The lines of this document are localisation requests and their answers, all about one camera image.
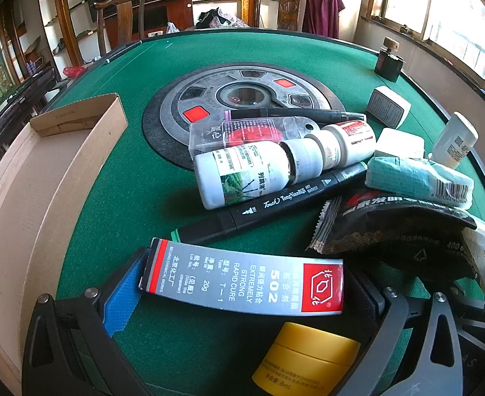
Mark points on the white bottle green label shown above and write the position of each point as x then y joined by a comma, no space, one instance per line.
242,173

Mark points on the small plain white box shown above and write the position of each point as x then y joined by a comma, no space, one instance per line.
399,142

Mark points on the red plastic bag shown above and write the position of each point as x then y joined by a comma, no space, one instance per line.
74,71

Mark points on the clear plastic box red contents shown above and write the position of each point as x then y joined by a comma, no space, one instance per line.
246,132

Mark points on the small white bottle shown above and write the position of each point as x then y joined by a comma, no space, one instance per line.
455,140

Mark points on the round grey table centre disc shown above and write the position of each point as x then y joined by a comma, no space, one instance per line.
209,90

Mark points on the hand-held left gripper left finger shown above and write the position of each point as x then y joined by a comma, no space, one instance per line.
120,297

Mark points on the wooden television cabinet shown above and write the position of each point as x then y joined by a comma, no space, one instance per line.
176,12

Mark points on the white plastic bag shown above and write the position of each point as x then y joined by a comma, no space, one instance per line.
172,27

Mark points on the wooden chair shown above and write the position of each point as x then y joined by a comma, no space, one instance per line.
287,8
124,16

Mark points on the white bottle red label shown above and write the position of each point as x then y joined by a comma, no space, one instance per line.
349,136

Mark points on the maroon cloth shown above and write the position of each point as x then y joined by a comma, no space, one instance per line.
323,8

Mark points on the cardboard box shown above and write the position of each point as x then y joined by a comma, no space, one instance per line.
32,214

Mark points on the teal tissue pack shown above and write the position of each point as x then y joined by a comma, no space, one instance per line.
407,179

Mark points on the grey glue box red label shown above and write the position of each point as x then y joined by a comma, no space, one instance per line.
242,280

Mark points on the pile of bags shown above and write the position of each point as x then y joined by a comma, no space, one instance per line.
221,18

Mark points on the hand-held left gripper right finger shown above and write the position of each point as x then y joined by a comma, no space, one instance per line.
362,301

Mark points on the dark mahjong table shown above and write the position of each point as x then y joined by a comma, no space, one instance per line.
15,107

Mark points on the black snack bag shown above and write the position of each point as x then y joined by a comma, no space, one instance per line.
391,231

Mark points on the white box grey print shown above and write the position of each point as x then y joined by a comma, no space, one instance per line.
386,107

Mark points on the black ink bottle wooden cap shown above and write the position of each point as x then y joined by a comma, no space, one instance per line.
389,64

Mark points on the slim black pen purple end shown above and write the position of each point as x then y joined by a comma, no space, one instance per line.
292,112

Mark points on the thick black marker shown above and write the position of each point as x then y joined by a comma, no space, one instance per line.
275,204

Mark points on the wooden wall shelf unit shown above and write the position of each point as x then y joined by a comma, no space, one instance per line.
60,16

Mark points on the window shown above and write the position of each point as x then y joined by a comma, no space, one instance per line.
453,16

